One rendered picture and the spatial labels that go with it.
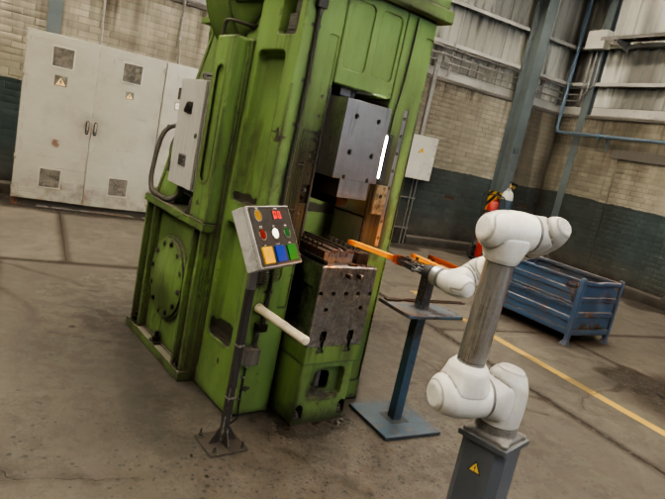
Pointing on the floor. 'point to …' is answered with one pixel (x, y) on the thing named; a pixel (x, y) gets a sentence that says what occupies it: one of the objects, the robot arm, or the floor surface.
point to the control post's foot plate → (210, 442)
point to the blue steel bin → (564, 298)
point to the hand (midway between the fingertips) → (403, 260)
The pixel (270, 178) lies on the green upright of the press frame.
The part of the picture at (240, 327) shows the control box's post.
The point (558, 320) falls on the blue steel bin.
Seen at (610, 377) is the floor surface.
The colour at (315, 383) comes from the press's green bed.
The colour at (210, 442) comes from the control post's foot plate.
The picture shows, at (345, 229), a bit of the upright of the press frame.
